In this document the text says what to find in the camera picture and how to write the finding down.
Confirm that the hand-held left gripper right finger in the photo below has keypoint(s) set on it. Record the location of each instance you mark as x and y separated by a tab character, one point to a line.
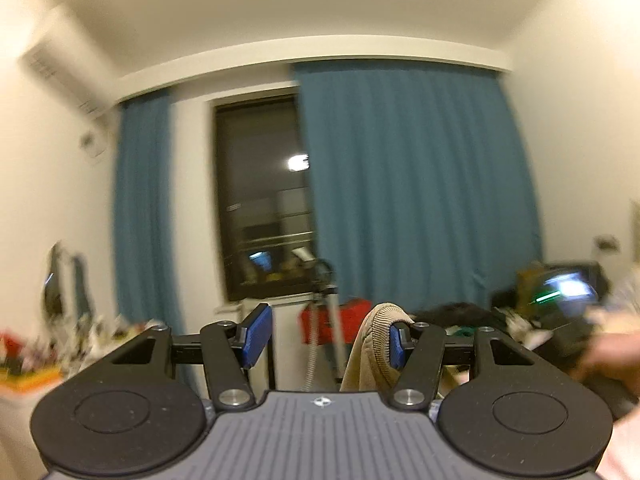
395	345

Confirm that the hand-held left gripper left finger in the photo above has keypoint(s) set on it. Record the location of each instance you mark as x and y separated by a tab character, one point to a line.
256	332

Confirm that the khaki sweatshirt with white print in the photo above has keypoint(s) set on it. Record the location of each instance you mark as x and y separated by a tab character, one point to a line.
367	350

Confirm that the person's right hand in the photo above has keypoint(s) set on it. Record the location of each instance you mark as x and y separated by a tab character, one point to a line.
612	352

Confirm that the red bag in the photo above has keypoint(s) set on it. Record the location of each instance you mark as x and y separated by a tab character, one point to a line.
352	320

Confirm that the dark window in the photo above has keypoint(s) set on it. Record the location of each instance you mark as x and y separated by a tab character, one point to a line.
260	195

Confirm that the narrow blue curtain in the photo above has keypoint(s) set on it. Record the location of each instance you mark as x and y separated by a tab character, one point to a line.
145	240

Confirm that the wide blue curtain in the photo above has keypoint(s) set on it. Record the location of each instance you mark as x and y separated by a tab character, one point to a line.
420	185

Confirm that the cluttered side table items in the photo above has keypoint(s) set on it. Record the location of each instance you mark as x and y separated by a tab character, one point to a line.
45	355

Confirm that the white curtain pelmet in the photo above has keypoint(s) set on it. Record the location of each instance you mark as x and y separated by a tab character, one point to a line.
310	57

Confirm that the white air conditioner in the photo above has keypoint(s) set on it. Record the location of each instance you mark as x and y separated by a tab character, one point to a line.
65	65

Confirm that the camera tripod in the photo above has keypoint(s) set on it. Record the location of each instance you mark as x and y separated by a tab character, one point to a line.
330	305

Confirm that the hanging bags on wall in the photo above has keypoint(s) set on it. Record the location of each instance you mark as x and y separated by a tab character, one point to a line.
62	280

